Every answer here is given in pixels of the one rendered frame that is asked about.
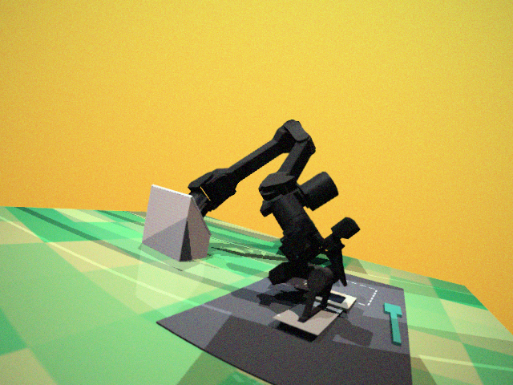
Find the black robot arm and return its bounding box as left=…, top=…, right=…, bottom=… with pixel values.
left=188, top=120, right=339, bottom=261

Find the cream square tile with dark blue square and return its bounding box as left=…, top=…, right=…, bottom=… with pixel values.
left=303, top=290, right=357, bottom=311

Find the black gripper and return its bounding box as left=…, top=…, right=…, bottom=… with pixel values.
left=269, top=213, right=360, bottom=286

